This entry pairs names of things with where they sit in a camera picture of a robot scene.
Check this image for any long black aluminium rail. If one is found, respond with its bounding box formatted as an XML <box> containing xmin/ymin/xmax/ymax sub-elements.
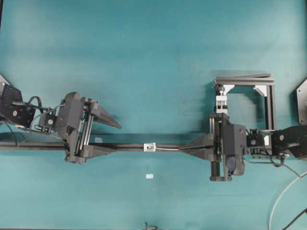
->
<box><xmin>0</xmin><ymin>141</ymin><xmax>185</xmax><ymax>155</ymax></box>

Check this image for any white tape patch lower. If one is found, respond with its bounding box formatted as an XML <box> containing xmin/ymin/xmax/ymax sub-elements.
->
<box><xmin>145</xmin><ymin>174</ymin><xmax>154</xmax><ymax>179</ymax></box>

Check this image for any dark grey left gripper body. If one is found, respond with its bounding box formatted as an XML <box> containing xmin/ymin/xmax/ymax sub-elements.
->
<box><xmin>55</xmin><ymin>92</ymin><xmax>98</xmax><ymax>164</ymax></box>

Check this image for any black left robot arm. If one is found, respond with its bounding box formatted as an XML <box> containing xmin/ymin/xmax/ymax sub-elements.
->
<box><xmin>0</xmin><ymin>82</ymin><xmax>122</xmax><ymax>164</ymax></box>

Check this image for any white wire clamp holder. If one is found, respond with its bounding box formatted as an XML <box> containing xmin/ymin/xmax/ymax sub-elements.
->
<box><xmin>215</xmin><ymin>95</ymin><xmax>228</xmax><ymax>115</ymax></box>

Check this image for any pale tape patch on rail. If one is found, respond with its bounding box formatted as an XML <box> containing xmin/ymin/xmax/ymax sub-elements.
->
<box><xmin>94</xmin><ymin>137</ymin><xmax>103</xmax><ymax>143</ymax></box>

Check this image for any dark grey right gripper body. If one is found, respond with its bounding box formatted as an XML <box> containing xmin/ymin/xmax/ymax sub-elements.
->
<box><xmin>210</xmin><ymin>113</ymin><xmax>247</xmax><ymax>182</ymax></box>

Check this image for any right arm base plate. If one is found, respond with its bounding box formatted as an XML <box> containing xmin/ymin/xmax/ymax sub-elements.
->
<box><xmin>295</xmin><ymin>79</ymin><xmax>307</xmax><ymax>125</ymax></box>

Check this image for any thin grey wire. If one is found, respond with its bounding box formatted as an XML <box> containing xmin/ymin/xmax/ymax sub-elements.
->
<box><xmin>155</xmin><ymin>146</ymin><xmax>307</xmax><ymax>230</ymax></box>

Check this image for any silver metal fitting red label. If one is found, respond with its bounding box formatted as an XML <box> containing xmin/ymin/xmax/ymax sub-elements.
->
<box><xmin>143</xmin><ymin>143</ymin><xmax>156</xmax><ymax>152</ymax></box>

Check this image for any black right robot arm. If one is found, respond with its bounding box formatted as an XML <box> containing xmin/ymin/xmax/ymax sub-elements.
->
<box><xmin>180</xmin><ymin>113</ymin><xmax>307</xmax><ymax>182</ymax></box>

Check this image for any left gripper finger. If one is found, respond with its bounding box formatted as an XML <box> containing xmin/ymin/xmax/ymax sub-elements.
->
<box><xmin>83</xmin><ymin>145</ymin><xmax>117</xmax><ymax>159</ymax></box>
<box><xmin>92</xmin><ymin>103</ymin><xmax>122</xmax><ymax>129</ymax></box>

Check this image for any black rectangular profile frame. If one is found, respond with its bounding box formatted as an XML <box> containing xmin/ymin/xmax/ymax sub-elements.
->
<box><xmin>213</xmin><ymin>73</ymin><xmax>278</xmax><ymax>147</ymax></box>

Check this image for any black cable bottom right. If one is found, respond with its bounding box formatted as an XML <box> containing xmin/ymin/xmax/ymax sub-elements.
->
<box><xmin>284</xmin><ymin>207</ymin><xmax>307</xmax><ymax>230</ymax></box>

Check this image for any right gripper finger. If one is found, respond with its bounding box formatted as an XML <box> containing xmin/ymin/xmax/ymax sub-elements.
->
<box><xmin>179</xmin><ymin>134</ymin><xmax>215</xmax><ymax>151</ymax></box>
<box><xmin>179</xmin><ymin>148</ymin><xmax>216</xmax><ymax>161</ymax></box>

